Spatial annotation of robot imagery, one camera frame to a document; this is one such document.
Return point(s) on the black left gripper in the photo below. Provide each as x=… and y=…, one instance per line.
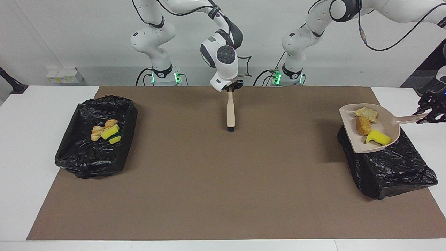
x=433, y=101

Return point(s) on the beige plastic dustpan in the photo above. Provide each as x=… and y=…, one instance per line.
x=348, y=132

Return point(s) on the pale flaky pastry piece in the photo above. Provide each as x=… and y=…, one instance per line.
x=97, y=133

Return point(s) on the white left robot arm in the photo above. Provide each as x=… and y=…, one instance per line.
x=303, y=38

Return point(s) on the pale bread chunk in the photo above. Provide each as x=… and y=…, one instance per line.
x=366, y=113

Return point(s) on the beige hand brush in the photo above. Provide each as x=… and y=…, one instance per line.
x=230, y=111

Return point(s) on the brown bread roll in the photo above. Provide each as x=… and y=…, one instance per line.
x=363, y=126

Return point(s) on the black bag-lined bin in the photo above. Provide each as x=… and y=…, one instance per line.
x=390, y=170
x=87, y=157

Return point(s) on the yellow sponge piece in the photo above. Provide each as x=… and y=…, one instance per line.
x=115, y=140
x=379, y=137
x=110, y=132

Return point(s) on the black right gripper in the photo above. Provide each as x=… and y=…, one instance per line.
x=234, y=84

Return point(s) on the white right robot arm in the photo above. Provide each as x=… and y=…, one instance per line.
x=153, y=38

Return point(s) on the brown table mat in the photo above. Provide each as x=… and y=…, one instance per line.
x=244, y=195

